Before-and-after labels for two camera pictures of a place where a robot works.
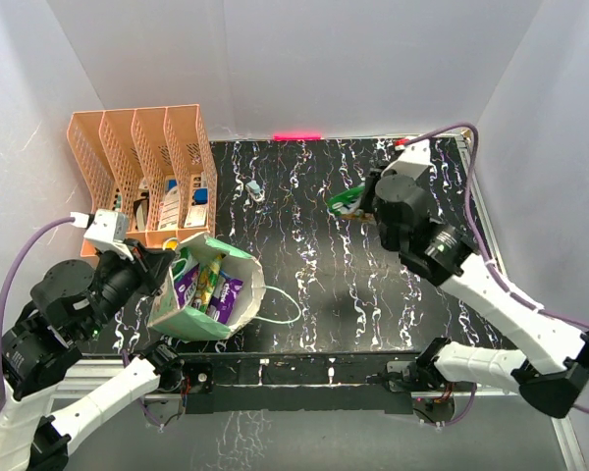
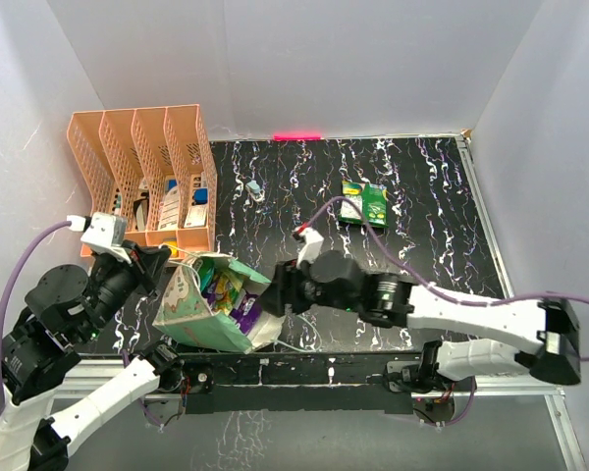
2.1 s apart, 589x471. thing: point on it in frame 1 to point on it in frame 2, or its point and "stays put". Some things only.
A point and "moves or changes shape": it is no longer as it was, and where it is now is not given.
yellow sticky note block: [171, 242] stays put
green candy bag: [209, 278] to [221, 284]
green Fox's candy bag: [348, 201] moves or changes shape
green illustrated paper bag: [211, 290] moves or changes shape
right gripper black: [374, 176] to [285, 287]
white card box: [196, 217] stays put
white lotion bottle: [169, 210] stays put
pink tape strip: [296, 136] stays put
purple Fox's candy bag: [220, 306] to [247, 312]
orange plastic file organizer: [154, 165] stays put
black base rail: [341, 382] stays put
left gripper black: [151, 264] stays put
